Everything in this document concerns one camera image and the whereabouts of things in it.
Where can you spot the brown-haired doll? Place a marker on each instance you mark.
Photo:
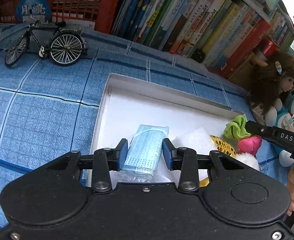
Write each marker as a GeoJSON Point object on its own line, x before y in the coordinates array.
{"type": "Point", "coordinates": [274, 80]}

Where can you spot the row of upright books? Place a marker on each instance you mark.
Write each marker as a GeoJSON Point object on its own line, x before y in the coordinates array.
{"type": "Point", "coordinates": [199, 17]}

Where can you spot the green scrunchie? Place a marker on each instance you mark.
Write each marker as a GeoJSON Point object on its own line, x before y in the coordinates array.
{"type": "Point", "coordinates": [234, 127]}

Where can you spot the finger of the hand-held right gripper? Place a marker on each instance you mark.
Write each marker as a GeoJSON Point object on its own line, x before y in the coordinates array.
{"type": "Point", "coordinates": [258, 130]}

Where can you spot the blue checked tablecloth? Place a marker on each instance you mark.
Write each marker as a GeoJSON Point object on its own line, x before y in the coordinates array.
{"type": "Point", "coordinates": [49, 120]}

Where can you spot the white shallow cardboard tray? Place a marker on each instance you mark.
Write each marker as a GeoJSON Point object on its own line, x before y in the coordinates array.
{"type": "Point", "coordinates": [142, 105]}

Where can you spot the red plastic basket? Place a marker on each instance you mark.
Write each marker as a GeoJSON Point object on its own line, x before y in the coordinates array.
{"type": "Point", "coordinates": [69, 0]}

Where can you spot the person's right hand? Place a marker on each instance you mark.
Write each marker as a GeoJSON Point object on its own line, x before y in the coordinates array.
{"type": "Point", "coordinates": [292, 192]}

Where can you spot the black toy bicycle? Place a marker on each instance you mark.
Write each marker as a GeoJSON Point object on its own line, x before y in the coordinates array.
{"type": "Point", "coordinates": [59, 45]}

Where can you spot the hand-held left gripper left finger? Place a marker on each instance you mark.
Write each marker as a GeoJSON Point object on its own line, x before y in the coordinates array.
{"type": "Point", "coordinates": [123, 153]}

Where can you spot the pink plush bow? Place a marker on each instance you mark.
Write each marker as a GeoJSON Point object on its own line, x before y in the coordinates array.
{"type": "Point", "coordinates": [249, 143]}

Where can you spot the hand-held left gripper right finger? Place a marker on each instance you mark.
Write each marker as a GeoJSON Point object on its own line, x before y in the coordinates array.
{"type": "Point", "coordinates": [167, 153]}

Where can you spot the yellow sequin bow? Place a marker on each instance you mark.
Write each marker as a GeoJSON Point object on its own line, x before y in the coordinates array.
{"type": "Point", "coordinates": [223, 145]}

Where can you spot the metal binder clip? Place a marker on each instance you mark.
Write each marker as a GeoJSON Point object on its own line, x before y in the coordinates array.
{"type": "Point", "coordinates": [264, 167]}

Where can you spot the blue round card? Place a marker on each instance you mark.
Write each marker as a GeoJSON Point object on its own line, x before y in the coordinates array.
{"type": "Point", "coordinates": [33, 11]}

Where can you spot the blue face mask pack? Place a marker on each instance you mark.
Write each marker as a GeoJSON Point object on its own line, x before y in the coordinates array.
{"type": "Point", "coordinates": [147, 145]}

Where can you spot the white fluffy plush toy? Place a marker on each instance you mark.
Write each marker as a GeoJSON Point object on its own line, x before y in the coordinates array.
{"type": "Point", "coordinates": [196, 140]}

